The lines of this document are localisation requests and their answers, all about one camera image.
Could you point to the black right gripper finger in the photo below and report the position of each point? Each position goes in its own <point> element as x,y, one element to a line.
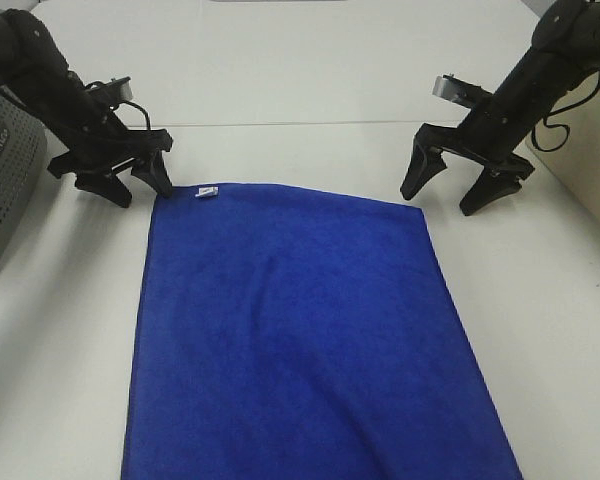
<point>426,162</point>
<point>489,187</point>

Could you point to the beige fabric storage box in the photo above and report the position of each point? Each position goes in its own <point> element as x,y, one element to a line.
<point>569,146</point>

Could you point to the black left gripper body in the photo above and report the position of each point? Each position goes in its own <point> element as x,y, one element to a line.
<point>98,142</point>

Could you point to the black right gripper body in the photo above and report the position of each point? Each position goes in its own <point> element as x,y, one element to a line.
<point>487,135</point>

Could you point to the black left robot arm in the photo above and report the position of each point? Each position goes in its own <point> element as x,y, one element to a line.
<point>36,78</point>

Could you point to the grey perforated plastic basket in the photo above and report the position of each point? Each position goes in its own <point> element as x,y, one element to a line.
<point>23,148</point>

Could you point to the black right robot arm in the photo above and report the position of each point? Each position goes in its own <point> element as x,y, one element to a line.
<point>564,51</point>

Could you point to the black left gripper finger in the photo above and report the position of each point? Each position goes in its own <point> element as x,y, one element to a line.
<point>108,187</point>
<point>151,170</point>

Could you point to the blue microfibre towel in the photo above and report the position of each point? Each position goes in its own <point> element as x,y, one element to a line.
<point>286,333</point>

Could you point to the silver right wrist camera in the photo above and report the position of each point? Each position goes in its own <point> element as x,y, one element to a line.
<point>454,90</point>

